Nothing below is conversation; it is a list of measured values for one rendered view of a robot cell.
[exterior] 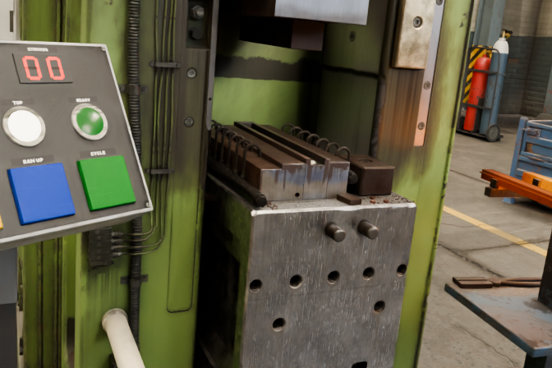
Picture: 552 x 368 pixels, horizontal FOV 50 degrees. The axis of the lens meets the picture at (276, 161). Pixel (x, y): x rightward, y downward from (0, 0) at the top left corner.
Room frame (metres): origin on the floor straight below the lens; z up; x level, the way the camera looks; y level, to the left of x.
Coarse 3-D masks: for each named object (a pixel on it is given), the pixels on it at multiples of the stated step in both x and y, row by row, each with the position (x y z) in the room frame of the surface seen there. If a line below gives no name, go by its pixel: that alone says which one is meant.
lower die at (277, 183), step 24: (240, 144) 1.33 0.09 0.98; (264, 144) 1.31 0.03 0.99; (240, 168) 1.21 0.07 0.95; (264, 168) 1.12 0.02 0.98; (288, 168) 1.13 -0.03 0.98; (312, 168) 1.16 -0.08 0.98; (336, 168) 1.18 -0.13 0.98; (264, 192) 1.11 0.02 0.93; (288, 192) 1.14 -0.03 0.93; (312, 192) 1.16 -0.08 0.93; (336, 192) 1.18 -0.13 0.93
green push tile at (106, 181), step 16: (80, 160) 0.81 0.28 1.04; (96, 160) 0.83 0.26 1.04; (112, 160) 0.85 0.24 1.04; (80, 176) 0.81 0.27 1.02; (96, 176) 0.82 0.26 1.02; (112, 176) 0.83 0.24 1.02; (128, 176) 0.85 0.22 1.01; (96, 192) 0.80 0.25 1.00; (112, 192) 0.82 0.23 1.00; (128, 192) 0.84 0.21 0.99; (96, 208) 0.79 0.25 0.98
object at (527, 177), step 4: (524, 172) 1.39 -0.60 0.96; (528, 172) 1.39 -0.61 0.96; (532, 172) 1.40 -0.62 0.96; (524, 176) 1.39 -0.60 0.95; (528, 176) 1.38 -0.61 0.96; (532, 176) 1.37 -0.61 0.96; (536, 176) 1.36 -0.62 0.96; (540, 176) 1.37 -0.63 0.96; (544, 176) 1.37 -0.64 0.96; (524, 180) 1.39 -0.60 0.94; (528, 180) 1.38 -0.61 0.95; (532, 180) 1.36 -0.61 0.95; (544, 180) 1.33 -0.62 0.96; (548, 180) 1.33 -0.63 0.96; (544, 184) 1.33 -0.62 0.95; (548, 184) 1.32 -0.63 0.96; (544, 188) 1.33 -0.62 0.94; (548, 188) 1.32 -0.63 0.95
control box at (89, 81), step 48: (0, 48) 0.82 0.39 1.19; (48, 48) 0.87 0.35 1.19; (96, 48) 0.94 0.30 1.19; (0, 96) 0.78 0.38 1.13; (48, 96) 0.83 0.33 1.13; (96, 96) 0.89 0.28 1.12; (0, 144) 0.75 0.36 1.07; (48, 144) 0.80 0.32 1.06; (96, 144) 0.85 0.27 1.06; (0, 192) 0.72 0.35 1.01; (144, 192) 0.87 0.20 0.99; (0, 240) 0.69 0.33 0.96
